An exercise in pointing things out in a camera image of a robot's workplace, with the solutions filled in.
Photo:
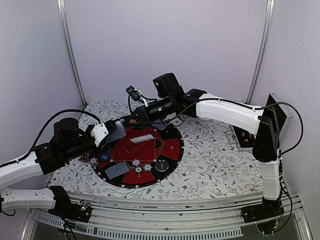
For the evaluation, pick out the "diamonds number card face-up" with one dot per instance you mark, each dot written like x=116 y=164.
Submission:
x=142 y=138

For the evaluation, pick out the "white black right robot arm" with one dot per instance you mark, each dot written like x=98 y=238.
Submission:
x=261 y=121

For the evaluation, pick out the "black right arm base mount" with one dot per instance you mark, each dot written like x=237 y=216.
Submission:
x=269 y=216

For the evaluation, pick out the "right aluminium frame post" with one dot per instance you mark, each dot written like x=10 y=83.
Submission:
x=267 y=24

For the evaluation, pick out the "aluminium front rail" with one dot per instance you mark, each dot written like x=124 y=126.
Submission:
x=202 y=219

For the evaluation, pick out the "blue playing card deck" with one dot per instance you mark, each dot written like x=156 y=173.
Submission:
x=116 y=131

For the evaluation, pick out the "aluminium poker chip case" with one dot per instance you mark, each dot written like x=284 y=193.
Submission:
x=244 y=140

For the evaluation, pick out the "round red black poker mat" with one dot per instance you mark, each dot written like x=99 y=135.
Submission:
x=168 y=145

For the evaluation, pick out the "orange big blind button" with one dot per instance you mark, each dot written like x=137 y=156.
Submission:
x=132 y=121

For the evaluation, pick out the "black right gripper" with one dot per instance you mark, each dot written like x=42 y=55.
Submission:
x=143 y=116

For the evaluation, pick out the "left aluminium frame post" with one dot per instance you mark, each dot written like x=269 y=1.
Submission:
x=62 y=13

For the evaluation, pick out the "floral white table cloth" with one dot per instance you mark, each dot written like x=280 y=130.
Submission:
x=211 y=167

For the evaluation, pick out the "blue small blind button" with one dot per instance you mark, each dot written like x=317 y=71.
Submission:
x=104 y=158

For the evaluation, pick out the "aluminium frame post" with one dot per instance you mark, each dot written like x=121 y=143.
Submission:
x=267 y=24
x=62 y=13

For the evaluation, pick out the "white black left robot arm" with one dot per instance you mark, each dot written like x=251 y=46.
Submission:
x=69 y=142

